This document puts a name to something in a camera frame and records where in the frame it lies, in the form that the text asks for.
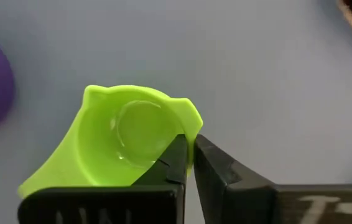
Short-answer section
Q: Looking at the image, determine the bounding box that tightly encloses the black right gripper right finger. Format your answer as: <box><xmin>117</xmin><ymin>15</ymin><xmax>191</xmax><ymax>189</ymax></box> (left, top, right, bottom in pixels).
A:
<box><xmin>193</xmin><ymin>133</ymin><xmax>352</xmax><ymax>224</ymax></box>

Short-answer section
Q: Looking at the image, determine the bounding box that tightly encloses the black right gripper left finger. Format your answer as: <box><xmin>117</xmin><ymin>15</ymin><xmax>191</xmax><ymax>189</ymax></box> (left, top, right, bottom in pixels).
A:
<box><xmin>17</xmin><ymin>133</ymin><xmax>190</xmax><ymax>224</ymax></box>

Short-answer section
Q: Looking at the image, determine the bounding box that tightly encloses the green measuring cup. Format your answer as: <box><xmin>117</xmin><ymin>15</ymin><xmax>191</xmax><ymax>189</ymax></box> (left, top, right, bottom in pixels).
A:
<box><xmin>17</xmin><ymin>84</ymin><xmax>204</xmax><ymax>200</ymax></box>

